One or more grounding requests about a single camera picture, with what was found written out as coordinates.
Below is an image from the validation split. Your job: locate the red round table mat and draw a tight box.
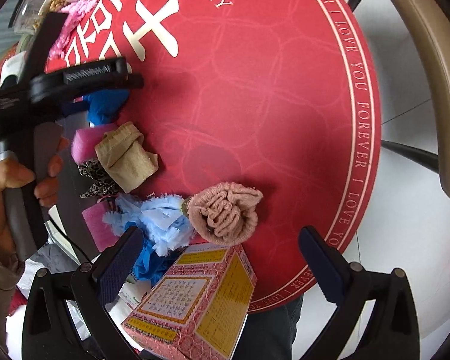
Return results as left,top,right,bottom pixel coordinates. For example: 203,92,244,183
49,0,380,312

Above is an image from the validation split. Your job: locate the grey open cardboard box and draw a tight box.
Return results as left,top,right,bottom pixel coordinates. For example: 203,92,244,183
9,13,102,172

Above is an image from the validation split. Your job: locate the blue plastic glove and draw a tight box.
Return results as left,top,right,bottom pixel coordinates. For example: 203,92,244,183
131,238,181,287

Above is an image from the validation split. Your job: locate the person left hand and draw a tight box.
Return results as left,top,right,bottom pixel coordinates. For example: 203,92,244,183
3,133,62,261

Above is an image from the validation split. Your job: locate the large pink foam block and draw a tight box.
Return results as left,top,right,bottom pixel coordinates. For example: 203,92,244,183
82,200,119,252

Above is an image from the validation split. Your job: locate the fluffy pink yarn cloth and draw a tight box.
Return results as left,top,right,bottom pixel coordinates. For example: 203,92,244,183
49,0,97,60

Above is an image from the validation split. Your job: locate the beige sock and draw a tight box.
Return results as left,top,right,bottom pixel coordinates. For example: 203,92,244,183
95,122,158,194

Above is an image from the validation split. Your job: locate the small pink foam block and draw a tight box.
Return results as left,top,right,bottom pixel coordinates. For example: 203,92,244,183
70,124,118,164

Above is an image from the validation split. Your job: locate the light blue fluffy cloth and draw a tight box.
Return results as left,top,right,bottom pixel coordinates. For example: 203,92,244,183
102,194,196,257

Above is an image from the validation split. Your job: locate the pink knit sock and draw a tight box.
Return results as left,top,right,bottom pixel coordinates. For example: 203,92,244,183
181,182,263,246

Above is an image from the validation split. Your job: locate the jar of peanuts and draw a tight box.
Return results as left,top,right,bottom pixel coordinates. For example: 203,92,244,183
9,0,66,34

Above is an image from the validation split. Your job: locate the red patterned carton box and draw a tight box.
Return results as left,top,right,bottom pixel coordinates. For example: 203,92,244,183
122,243,257,359

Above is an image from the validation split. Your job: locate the leopard print scrunchie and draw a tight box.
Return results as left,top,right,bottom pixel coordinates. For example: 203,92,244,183
78,158,122,198

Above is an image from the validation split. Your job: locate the brown leather chair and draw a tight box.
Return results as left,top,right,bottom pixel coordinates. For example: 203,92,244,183
348,0,450,198

